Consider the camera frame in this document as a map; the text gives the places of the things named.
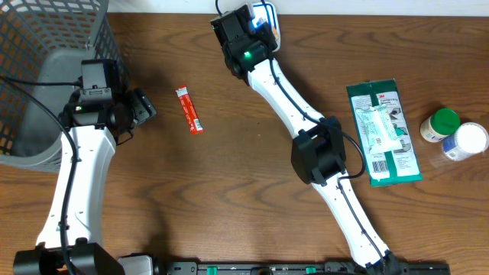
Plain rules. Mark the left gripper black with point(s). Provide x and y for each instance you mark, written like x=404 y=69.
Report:
x=141 y=105

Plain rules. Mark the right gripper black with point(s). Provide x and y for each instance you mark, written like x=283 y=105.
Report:
x=265 y=29

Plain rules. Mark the red white small packet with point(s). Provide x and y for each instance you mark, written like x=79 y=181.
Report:
x=192 y=118

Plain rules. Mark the pale green wipes packet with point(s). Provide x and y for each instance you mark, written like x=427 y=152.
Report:
x=380 y=132

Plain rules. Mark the green white package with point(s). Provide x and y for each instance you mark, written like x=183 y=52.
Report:
x=395 y=166

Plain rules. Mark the green lid jar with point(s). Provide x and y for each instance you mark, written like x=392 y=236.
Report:
x=440 y=125

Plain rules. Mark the white jar blue label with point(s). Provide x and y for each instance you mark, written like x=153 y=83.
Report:
x=470 y=139

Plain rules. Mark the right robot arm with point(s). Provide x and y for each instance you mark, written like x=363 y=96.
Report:
x=249 y=37

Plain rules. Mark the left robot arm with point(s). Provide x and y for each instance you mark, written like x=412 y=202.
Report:
x=101 y=110

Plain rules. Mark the white barcode scanner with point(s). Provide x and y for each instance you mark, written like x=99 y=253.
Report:
x=266 y=11

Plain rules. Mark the grey plastic mesh basket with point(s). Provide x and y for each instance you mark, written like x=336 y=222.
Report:
x=43 y=43

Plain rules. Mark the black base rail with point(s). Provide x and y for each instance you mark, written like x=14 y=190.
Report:
x=330 y=267

